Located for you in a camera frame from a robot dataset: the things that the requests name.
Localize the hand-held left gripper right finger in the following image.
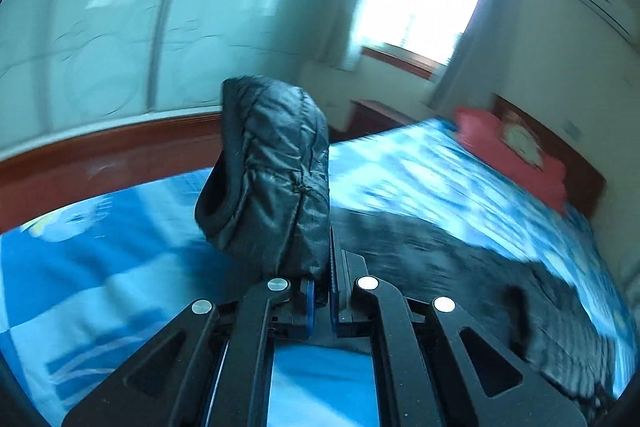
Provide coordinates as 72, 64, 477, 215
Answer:
327, 226, 587, 427

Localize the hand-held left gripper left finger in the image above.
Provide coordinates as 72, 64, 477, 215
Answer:
62, 277, 317, 427

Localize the black puffer jacket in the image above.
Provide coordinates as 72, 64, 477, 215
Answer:
194, 76, 629, 415

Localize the brown wooden nightstand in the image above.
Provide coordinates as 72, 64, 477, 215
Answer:
346, 99, 418, 144

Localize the plain red pillow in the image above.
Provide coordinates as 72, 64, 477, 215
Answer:
454, 106, 503, 152

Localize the blue patterned bed sheet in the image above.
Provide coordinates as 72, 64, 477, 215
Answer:
0, 117, 632, 427

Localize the red cartoon print pillow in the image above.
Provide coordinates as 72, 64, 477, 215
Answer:
477, 112, 568, 214

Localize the white curtain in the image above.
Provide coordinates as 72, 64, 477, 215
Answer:
429, 0, 507, 120

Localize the brown wooden headboard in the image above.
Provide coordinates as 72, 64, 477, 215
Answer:
492, 94, 607, 219

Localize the white sliding door wardrobe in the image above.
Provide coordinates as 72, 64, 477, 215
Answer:
0, 0, 353, 158

